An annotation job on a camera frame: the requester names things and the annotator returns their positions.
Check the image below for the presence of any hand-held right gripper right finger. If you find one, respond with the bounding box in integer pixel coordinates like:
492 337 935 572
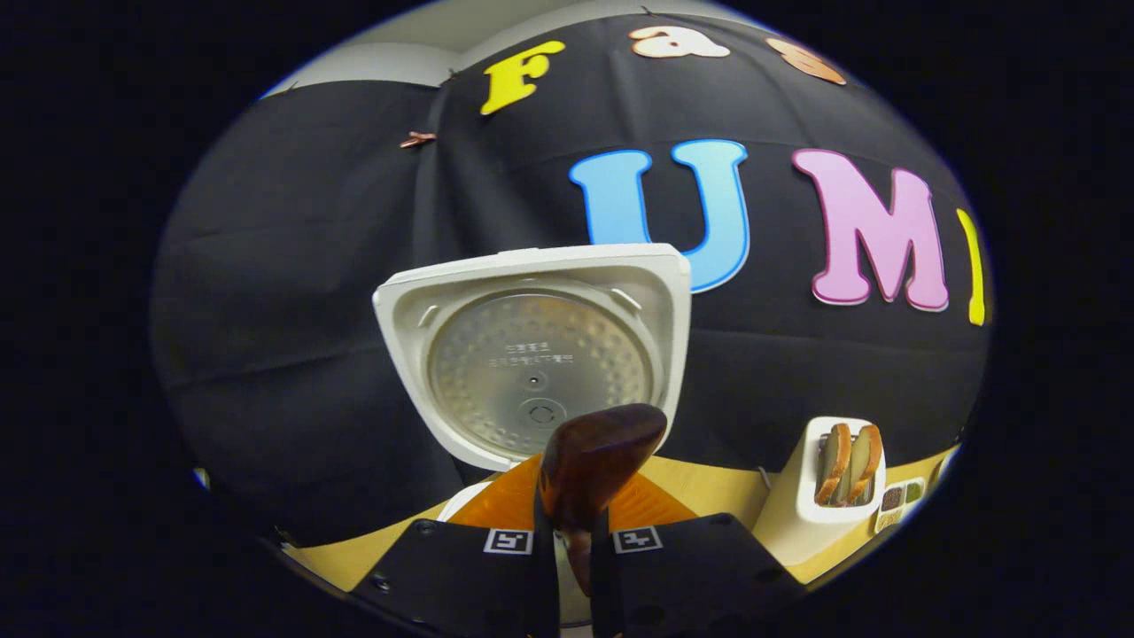
589 474 807 638

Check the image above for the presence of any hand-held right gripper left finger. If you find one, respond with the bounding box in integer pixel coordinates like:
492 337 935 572
350 454 561 638

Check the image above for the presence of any brown wooden spoon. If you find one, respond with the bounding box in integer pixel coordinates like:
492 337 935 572
538 404 668 596

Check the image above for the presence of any white rice cooker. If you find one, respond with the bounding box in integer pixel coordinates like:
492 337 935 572
373 244 692 626

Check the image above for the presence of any white toaster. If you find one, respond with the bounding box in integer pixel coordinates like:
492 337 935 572
751 416 887 566

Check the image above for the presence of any bread slice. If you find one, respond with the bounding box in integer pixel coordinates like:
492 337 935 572
846 424 883 506
815 424 852 506

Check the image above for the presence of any white divided dish of beans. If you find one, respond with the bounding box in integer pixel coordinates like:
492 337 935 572
874 477 927 534

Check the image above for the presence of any black backdrop cloth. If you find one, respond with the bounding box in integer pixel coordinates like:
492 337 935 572
151 13 993 546

